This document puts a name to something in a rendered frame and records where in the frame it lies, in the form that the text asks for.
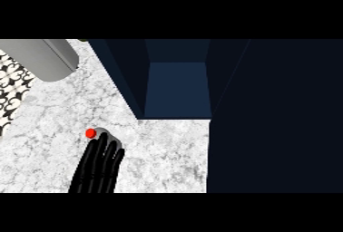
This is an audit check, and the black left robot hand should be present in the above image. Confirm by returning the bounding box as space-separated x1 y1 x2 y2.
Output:
66 132 125 194

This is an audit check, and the clear red-capped water bottle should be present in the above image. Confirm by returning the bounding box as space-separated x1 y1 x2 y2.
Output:
84 127 124 150

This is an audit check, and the dark blue open cabinet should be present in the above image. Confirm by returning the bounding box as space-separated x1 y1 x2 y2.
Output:
87 38 251 121

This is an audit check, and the dark blue cabinet door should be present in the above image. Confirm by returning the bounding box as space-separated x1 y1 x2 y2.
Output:
205 38 343 194

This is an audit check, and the grey rounded appliance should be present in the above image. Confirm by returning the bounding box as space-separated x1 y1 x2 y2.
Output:
0 38 79 83

